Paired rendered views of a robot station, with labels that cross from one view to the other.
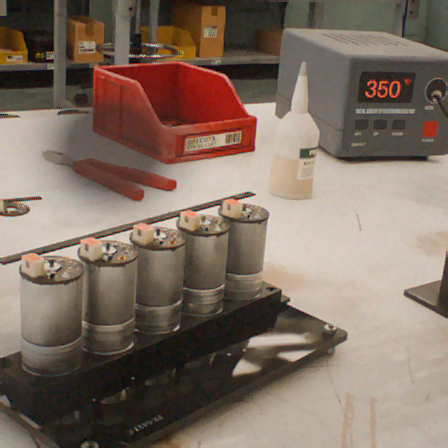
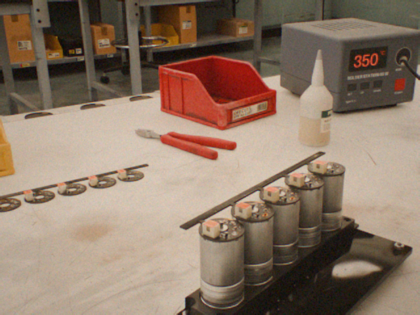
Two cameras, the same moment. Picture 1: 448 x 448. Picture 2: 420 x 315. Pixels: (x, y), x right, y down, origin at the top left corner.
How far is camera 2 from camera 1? 0.08 m
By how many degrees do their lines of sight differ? 1
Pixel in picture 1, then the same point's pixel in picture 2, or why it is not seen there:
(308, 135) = (326, 101)
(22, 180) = (128, 153)
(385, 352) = not seen: outside the picture
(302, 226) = not seen: hidden behind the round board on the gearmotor
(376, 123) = (361, 85)
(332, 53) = (327, 39)
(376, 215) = (381, 152)
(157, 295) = (285, 237)
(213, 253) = (315, 201)
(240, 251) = (328, 196)
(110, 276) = (259, 229)
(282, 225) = not seen: hidden behind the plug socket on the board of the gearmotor
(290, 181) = (315, 134)
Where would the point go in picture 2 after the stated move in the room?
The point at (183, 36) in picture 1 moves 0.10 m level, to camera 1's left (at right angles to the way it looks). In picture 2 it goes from (168, 29) to (157, 29)
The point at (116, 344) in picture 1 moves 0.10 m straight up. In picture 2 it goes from (264, 277) to (268, 110)
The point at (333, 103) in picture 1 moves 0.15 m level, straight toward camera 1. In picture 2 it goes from (330, 74) to (345, 108)
